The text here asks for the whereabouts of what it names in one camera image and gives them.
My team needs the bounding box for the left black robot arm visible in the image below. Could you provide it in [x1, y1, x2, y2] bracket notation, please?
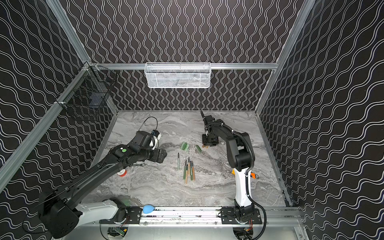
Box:
[37, 130, 167, 239]

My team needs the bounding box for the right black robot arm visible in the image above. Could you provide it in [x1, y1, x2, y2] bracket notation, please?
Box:
[201, 112, 262, 223]

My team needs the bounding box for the green pen middle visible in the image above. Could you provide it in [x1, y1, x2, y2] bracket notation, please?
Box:
[189, 161, 194, 181]

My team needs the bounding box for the metal wrench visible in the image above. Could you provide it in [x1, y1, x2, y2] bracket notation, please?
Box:
[132, 163, 146, 167]

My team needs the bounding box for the red white tape roll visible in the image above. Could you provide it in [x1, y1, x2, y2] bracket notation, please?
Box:
[117, 169, 127, 177]

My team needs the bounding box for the orange yellow box cutter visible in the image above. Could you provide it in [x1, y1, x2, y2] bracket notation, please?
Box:
[232, 169, 259, 179]

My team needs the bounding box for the blue egg-shaped object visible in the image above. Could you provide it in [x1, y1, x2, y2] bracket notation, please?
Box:
[143, 205, 156, 215]

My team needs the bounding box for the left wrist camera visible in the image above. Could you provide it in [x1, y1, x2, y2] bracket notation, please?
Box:
[151, 130, 162, 141]

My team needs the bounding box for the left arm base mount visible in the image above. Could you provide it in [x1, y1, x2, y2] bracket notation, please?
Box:
[101, 207, 143, 225]

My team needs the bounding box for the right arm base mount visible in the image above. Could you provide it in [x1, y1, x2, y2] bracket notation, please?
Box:
[218, 206, 262, 225]

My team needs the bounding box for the white wire mesh basket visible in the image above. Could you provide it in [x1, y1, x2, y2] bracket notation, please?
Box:
[144, 62, 212, 89]

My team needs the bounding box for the black wire mesh basket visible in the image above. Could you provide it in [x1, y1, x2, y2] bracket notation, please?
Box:
[59, 65, 118, 122]

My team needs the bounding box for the aluminium front rail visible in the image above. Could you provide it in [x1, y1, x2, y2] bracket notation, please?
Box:
[59, 205, 301, 228]

